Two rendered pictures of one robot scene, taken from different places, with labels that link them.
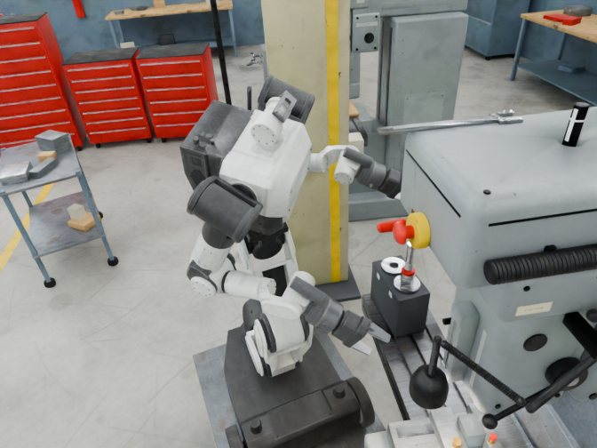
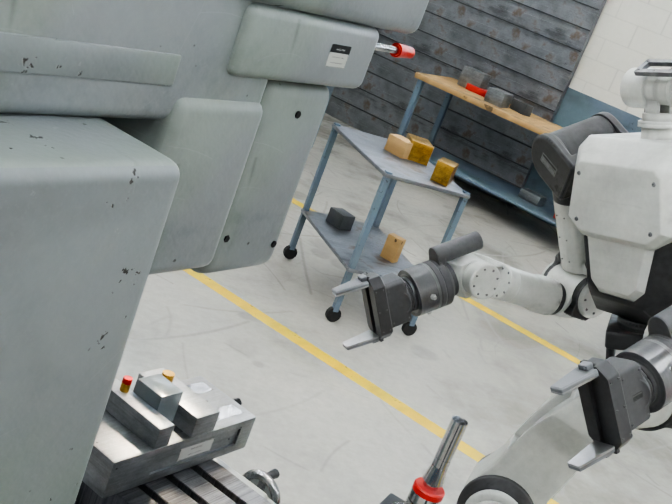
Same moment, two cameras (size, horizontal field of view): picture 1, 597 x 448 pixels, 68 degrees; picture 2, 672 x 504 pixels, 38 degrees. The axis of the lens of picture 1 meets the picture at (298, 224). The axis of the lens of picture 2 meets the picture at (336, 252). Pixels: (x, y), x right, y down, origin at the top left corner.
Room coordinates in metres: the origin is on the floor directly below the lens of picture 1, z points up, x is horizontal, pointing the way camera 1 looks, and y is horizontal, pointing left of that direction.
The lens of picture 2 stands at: (1.62, -1.53, 1.86)
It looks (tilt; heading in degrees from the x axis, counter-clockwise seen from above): 18 degrees down; 124
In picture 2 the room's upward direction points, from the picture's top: 21 degrees clockwise
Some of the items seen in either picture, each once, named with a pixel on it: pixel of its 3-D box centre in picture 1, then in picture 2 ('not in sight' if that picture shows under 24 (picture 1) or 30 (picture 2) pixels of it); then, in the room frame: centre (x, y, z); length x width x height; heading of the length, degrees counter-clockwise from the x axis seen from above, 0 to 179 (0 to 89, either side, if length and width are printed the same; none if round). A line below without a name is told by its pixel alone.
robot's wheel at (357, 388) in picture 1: (358, 401); not in sight; (1.08, -0.20, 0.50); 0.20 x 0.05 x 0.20; 20
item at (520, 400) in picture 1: (484, 373); not in sight; (0.43, -0.28, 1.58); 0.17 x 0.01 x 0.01; 35
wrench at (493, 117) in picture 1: (448, 124); not in sight; (0.70, -0.27, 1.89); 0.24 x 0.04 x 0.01; 95
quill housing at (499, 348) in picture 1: (513, 327); (223, 155); (0.61, -0.43, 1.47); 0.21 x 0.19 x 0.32; 6
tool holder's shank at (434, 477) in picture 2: (409, 257); (445, 453); (1.12, -0.36, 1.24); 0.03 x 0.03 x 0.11
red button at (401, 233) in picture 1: (403, 232); not in sight; (0.58, -0.17, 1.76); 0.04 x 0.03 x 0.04; 6
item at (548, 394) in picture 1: (563, 382); not in sight; (0.40, -0.39, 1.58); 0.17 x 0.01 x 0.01; 119
